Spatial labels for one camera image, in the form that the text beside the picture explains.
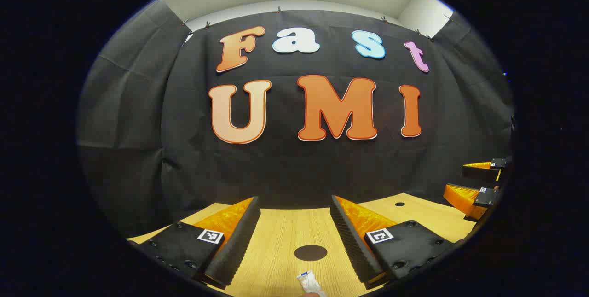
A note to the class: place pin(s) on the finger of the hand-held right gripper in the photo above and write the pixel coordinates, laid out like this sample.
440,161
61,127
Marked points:
481,171
464,198

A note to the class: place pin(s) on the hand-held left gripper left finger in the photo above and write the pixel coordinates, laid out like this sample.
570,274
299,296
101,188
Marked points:
234,246

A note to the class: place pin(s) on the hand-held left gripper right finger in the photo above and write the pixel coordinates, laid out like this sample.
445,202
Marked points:
352,246

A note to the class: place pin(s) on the dark round coaster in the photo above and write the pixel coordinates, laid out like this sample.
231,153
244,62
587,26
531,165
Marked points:
310,253

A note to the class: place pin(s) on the black backdrop cloth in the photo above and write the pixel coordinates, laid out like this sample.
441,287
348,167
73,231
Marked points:
285,168

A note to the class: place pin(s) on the white toothpaste tube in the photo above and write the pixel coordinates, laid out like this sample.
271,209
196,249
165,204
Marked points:
309,282

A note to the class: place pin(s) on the wooden desktop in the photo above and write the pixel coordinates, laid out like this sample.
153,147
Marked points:
276,251

